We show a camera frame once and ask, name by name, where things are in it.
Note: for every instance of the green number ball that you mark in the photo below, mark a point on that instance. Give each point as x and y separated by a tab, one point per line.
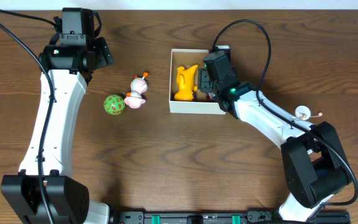
114	104

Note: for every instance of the white wooden kendama toy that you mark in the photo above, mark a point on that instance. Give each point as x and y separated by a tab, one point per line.
303	113

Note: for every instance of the white pink chicken toy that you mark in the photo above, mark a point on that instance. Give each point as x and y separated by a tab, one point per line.
139	86

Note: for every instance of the orange rubber animal toy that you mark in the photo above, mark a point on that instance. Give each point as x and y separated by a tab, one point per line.
186	83

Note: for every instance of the white cardboard box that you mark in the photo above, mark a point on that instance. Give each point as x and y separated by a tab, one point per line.
200	105

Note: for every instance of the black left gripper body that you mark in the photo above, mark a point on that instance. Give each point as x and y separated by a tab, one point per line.
105	53

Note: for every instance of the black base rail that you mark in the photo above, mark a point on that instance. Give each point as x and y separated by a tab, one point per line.
251	216

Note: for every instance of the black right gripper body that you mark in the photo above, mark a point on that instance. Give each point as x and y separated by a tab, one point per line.
206	84

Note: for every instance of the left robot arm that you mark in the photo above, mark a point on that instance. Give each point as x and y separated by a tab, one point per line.
43	190

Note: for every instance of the red grey toy car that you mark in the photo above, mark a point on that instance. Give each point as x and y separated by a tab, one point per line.
210	96

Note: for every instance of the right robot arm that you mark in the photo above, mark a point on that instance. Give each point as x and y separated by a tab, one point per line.
314	162

